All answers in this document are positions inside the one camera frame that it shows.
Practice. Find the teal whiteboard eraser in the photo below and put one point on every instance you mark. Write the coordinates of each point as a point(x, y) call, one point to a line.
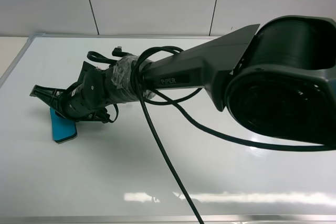
point(63, 130)

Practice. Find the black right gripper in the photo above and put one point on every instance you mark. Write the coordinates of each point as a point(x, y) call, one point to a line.
point(84, 100)

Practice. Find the white board with aluminium frame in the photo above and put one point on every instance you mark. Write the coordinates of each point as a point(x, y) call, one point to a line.
point(115, 172)

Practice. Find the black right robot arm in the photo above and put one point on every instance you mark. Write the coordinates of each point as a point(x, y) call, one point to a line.
point(276, 80)

